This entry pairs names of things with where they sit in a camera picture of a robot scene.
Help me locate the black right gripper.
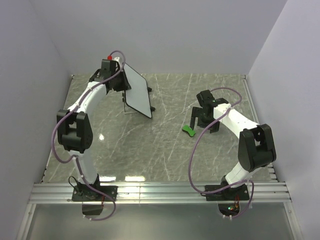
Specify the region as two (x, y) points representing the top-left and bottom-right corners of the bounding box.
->
(190, 107), (220, 134)

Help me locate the green whiteboard eraser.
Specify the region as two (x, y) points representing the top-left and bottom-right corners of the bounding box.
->
(181, 125), (196, 138)

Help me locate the small black-framed whiteboard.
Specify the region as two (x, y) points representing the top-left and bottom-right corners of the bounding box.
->
(124, 63), (152, 119)

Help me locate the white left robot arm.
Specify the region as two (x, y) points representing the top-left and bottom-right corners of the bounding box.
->
(51, 55), (131, 201)

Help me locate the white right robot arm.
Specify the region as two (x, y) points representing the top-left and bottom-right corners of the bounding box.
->
(187, 89), (277, 200)

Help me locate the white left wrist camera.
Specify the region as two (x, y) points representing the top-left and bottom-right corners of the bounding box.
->
(107, 55), (124, 64)

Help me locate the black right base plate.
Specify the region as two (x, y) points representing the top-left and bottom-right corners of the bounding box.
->
(202, 184), (250, 201)

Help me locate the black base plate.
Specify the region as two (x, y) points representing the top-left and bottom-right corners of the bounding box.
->
(71, 184), (118, 202)
(202, 184), (250, 201)

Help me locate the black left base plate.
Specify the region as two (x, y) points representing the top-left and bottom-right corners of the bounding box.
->
(71, 184), (118, 202)

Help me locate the aluminium front rail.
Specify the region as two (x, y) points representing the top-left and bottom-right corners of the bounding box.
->
(28, 181), (292, 204)

